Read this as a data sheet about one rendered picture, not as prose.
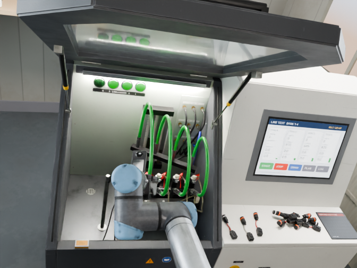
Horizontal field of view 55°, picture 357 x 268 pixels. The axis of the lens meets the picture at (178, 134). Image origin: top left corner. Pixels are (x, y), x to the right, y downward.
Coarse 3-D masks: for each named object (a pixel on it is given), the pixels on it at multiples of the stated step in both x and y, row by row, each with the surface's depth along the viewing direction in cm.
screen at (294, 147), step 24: (264, 120) 147; (288, 120) 149; (312, 120) 152; (336, 120) 154; (264, 144) 151; (288, 144) 154; (312, 144) 157; (336, 144) 159; (264, 168) 156; (288, 168) 159; (312, 168) 162; (336, 168) 165
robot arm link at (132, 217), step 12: (120, 204) 88; (132, 204) 88; (144, 204) 90; (156, 204) 91; (120, 216) 87; (132, 216) 87; (144, 216) 88; (156, 216) 89; (120, 228) 87; (132, 228) 86; (144, 228) 89; (156, 228) 90
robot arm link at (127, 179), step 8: (120, 168) 88; (128, 168) 87; (136, 168) 89; (112, 176) 87; (120, 176) 87; (128, 176) 87; (136, 176) 87; (120, 184) 87; (128, 184) 87; (136, 184) 87; (120, 192) 88; (128, 192) 88; (136, 192) 89
